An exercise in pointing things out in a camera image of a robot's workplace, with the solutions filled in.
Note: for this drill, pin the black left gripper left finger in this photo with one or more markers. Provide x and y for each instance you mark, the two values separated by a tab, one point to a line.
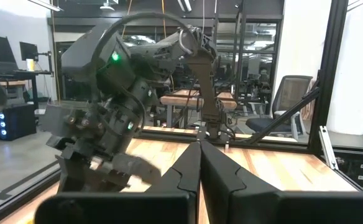
169	202

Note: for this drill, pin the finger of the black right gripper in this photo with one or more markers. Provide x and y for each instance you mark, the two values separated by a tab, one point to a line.
85	175
138	169

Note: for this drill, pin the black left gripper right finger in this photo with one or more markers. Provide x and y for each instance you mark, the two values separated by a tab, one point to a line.
246	202

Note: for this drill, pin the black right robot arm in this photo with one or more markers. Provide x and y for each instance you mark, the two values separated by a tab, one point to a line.
85	62

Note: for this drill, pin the black computer tower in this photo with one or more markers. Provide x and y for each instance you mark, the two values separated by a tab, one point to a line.
20	121

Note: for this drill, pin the wooden workbench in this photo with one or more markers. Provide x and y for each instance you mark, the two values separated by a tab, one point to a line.
181	100

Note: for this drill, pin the white paper roll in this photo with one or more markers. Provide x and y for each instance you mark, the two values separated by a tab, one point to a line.
30	64

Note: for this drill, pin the wooden office desk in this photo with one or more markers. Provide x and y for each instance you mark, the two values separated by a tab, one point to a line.
13	83

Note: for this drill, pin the small black desk monitor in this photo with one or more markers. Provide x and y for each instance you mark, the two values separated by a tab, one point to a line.
29	51

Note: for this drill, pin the black labelled control box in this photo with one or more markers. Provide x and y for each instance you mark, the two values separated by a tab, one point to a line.
352	171

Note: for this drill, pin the grey mesh office chair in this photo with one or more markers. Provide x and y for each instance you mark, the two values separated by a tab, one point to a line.
293	93

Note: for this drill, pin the ceiling strip light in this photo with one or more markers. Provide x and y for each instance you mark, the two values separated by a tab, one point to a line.
44	4

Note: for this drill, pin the white building column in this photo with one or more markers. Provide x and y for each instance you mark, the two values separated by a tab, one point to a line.
361	77
299	46

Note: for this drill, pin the silver metal bracket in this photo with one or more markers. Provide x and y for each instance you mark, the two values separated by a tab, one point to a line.
329	149

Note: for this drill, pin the black aluminium table frame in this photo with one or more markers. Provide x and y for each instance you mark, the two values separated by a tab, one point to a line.
330	77

